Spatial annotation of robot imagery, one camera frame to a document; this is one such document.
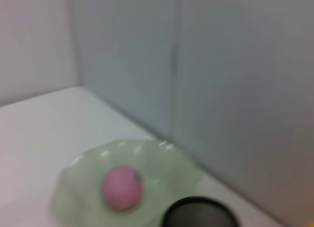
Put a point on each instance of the black mesh pen holder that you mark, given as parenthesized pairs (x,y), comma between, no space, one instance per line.
(196,214)

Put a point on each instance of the pink toy peach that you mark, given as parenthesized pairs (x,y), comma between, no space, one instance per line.
(122,187)

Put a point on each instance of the green wavy glass fruit plate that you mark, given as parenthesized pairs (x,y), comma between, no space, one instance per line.
(81,182)

